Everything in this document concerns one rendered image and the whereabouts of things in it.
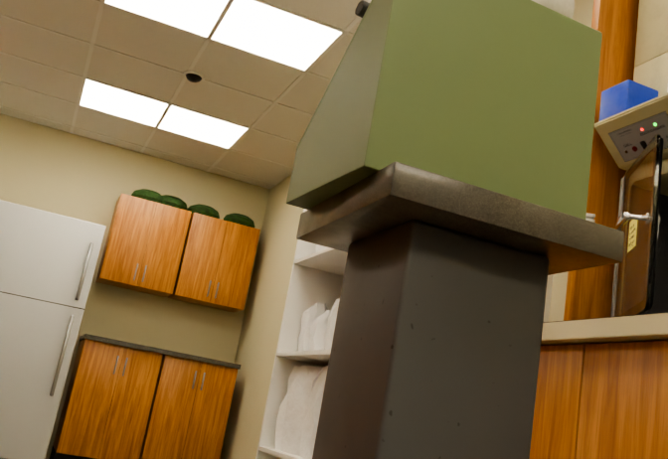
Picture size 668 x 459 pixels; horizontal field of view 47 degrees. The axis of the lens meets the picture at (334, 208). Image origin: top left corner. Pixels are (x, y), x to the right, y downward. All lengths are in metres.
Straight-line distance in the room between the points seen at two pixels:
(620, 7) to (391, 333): 1.66
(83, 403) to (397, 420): 5.42
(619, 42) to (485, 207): 1.49
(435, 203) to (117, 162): 6.23
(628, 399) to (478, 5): 0.83
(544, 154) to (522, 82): 0.10
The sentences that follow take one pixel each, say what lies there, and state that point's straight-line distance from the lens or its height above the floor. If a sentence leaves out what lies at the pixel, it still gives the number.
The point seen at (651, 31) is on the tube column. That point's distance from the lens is 2.28.
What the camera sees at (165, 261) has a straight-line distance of 6.57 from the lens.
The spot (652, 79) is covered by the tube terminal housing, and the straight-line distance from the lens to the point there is 2.20.
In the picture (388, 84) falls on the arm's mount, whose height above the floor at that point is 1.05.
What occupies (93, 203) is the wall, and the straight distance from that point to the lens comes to 6.92.
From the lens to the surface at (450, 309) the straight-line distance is 0.93.
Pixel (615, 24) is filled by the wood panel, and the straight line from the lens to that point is 2.36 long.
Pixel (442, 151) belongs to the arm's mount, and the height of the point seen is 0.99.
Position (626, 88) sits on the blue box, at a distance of 2.08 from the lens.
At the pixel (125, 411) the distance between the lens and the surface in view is 6.27.
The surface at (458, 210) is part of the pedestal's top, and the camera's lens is 0.88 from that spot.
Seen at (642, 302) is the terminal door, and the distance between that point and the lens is 1.77.
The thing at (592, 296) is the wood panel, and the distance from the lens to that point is 2.08.
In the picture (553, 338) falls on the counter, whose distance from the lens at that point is 1.72.
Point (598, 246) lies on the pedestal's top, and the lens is 0.99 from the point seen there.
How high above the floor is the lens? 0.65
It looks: 15 degrees up
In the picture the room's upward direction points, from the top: 10 degrees clockwise
